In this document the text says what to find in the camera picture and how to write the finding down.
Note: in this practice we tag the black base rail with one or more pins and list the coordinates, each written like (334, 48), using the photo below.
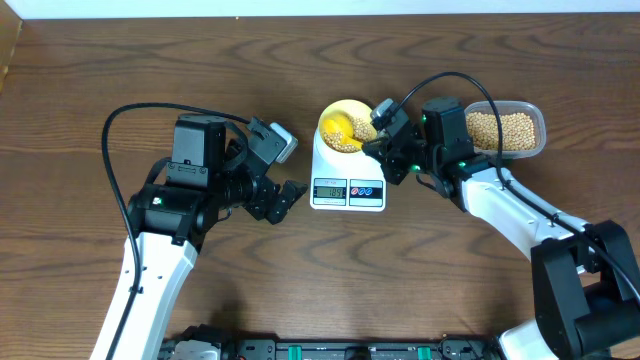
(207, 342)

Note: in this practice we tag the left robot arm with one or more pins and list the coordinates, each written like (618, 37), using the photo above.
(214, 168)

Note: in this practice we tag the white digital kitchen scale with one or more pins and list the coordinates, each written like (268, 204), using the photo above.
(345, 181)

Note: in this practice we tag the clear plastic container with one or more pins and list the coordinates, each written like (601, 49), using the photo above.
(505, 107)

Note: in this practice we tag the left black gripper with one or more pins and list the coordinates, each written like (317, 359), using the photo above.
(267, 198)

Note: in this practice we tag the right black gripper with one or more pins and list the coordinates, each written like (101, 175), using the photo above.
(384, 149)

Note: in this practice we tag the pale yellow bowl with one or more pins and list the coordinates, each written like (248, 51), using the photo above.
(349, 107)

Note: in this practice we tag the soybeans in bowl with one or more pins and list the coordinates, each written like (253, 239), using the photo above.
(364, 131)

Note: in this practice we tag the soybeans pile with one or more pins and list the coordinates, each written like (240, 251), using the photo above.
(517, 128)

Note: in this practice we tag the yellow measuring scoop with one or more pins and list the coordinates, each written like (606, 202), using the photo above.
(337, 132)

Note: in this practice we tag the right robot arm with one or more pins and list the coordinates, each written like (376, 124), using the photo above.
(585, 276)

